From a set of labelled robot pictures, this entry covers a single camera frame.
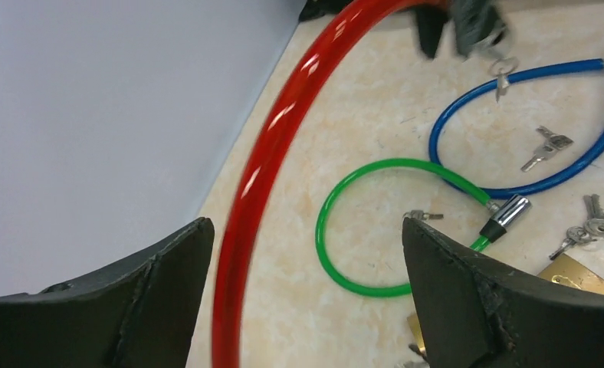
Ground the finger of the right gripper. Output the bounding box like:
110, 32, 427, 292
413, 5, 450, 60

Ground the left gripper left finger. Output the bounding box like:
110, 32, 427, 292
0, 217, 215, 367

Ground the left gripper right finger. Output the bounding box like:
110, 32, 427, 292
402, 218, 604, 367

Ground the large brass padlock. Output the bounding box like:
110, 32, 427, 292
537, 254, 604, 295

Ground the green cable lock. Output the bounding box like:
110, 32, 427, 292
314, 157, 533, 300

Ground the green lock key pair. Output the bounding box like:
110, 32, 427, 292
403, 209, 444, 221

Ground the silver key bunch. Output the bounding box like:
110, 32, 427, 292
549, 193, 604, 261

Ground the small key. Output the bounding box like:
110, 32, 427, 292
521, 126, 573, 173

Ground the red cable lock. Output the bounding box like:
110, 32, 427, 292
210, 0, 511, 368

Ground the blue cable lock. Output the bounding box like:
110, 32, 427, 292
428, 58, 604, 199

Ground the small brass padlock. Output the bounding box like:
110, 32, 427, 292
404, 314, 429, 367

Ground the red lock key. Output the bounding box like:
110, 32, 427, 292
487, 57, 520, 103

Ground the black floral blanket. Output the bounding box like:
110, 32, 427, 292
298, 0, 353, 22

